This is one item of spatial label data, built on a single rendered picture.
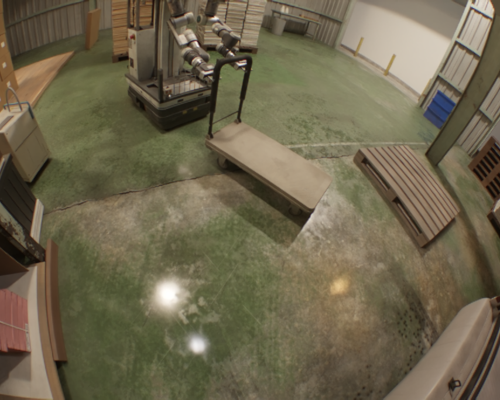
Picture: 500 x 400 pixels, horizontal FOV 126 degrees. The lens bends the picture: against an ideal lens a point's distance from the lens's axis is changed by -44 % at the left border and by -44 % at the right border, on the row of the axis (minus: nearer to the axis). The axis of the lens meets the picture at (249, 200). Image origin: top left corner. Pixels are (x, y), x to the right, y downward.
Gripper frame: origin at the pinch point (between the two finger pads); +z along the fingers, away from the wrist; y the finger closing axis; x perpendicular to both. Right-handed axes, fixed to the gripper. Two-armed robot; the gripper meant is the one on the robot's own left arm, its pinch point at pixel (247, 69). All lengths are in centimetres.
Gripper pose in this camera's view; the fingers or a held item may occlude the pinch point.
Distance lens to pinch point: 161.7
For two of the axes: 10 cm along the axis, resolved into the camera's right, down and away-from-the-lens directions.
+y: -5.9, 5.6, -5.9
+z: 6.8, 7.4, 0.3
